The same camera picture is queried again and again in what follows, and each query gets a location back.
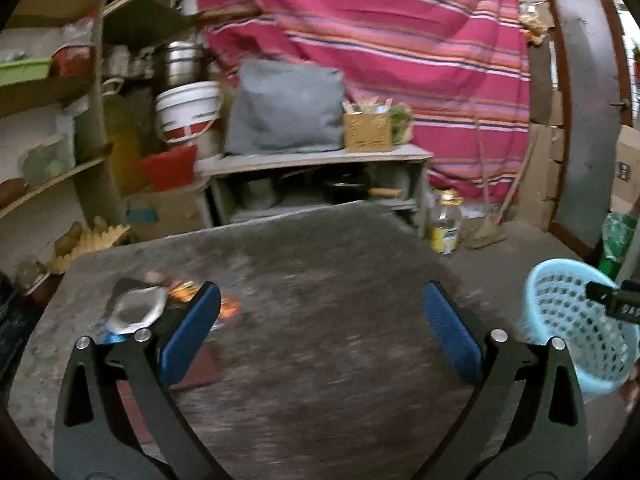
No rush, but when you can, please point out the steel cooking pot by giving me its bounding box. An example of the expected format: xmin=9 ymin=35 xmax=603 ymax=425
xmin=154 ymin=41 xmax=205 ymax=89

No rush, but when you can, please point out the clear plastic container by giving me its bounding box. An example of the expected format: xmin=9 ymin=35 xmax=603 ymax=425
xmin=18 ymin=134 xmax=76 ymax=188

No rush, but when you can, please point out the white plastic bucket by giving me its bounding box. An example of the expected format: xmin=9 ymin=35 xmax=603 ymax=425
xmin=155 ymin=81 xmax=224 ymax=159

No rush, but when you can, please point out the red plastic basket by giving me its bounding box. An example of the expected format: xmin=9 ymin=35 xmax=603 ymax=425
xmin=139 ymin=145 xmax=198 ymax=192

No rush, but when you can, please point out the yellow egg tray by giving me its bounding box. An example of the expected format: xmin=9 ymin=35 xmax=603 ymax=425
xmin=46 ymin=224 xmax=131 ymax=274

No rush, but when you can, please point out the black frying pan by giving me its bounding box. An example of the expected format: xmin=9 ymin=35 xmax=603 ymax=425
xmin=322 ymin=182 xmax=402 ymax=205

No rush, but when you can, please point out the grey low shelf unit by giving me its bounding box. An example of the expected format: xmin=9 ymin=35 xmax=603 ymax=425
xmin=195 ymin=144 xmax=432 ymax=237

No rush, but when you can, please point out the red striped hanging cloth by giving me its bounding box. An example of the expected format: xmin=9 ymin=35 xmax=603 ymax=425
xmin=198 ymin=0 xmax=529 ymax=203

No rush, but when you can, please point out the tan perforated utensil holder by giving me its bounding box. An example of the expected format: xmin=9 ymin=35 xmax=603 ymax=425
xmin=342 ymin=98 xmax=393 ymax=153

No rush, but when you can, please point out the brown potato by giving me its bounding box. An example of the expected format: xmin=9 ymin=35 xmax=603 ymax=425
xmin=54 ymin=221 xmax=84 ymax=256

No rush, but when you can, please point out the yellow-label oil bottle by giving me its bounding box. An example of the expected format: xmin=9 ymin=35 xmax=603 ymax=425
xmin=428 ymin=188 xmax=463 ymax=255

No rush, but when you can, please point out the large amber oil jug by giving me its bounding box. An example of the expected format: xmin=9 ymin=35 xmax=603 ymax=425
xmin=101 ymin=77 xmax=146 ymax=197

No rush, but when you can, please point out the light blue plastic basket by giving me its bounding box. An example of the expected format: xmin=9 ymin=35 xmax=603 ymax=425
xmin=521 ymin=258 xmax=639 ymax=402

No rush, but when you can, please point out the grey fabric cover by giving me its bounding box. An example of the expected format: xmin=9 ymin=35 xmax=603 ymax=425
xmin=224 ymin=60 xmax=345 ymax=155

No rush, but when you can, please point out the green plastic tray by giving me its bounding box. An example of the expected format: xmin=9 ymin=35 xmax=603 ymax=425
xmin=0 ymin=58 xmax=52 ymax=87

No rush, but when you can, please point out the cardboard box by door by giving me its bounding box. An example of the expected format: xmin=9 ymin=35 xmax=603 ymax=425
xmin=610 ymin=125 xmax=640 ymax=217

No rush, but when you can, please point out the maroon scouring pad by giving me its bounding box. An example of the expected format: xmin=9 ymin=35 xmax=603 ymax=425
xmin=117 ymin=341 xmax=219 ymax=443

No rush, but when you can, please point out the colourful snack wrapper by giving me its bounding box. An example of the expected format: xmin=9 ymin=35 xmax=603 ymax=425
xmin=167 ymin=278 xmax=245 ymax=322

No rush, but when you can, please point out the blue plastic bag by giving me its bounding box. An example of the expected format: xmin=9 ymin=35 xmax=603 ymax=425
xmin=98 ymin=330 xmax=127 ymax=344

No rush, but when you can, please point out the large cardboard box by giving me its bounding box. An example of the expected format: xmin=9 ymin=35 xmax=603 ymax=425
xmin=125 ymin=181 xmax=213 ymax=242

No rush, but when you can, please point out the wooden wall shelf unit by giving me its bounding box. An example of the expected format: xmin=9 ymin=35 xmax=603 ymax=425
xmin=1 ymin=0 xmax=191 ymax=275

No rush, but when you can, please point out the green leafy vegetables bag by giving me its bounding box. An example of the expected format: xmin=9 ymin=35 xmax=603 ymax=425
xmin=390 ymin=103 xmax=413 ymax=145

